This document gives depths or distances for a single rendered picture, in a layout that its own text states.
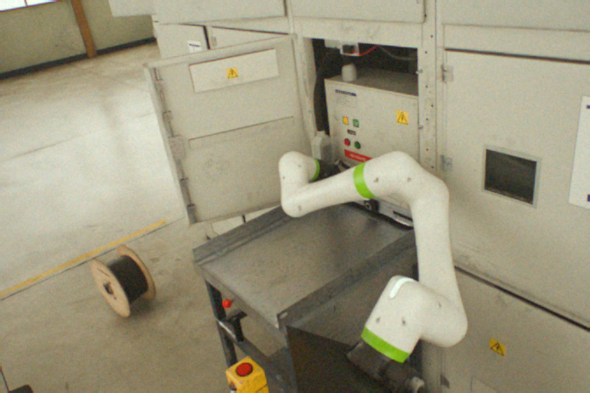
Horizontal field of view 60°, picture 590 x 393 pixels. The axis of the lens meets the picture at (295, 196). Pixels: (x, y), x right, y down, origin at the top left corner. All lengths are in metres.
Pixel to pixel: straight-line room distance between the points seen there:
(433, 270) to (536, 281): 0.40
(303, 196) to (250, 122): 0.60
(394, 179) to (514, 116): 0.37
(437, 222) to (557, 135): 0.39
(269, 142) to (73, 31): 10.80
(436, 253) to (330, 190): 0.39
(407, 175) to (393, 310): 0.41
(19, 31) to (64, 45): 0.90
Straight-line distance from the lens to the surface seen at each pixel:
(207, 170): 2.24
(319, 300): 1.71
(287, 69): 2.19
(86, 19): 12.89
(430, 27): 1.67
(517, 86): 1.52
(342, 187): 1.59
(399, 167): 1.47
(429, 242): 1.51
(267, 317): 1.71
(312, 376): 1.30
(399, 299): 1.28
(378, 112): 1.97
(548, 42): 1.48
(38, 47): 12.68
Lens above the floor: 1.95
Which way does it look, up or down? 27 degrees down
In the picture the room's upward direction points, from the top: 8 degrees counter-clockwise
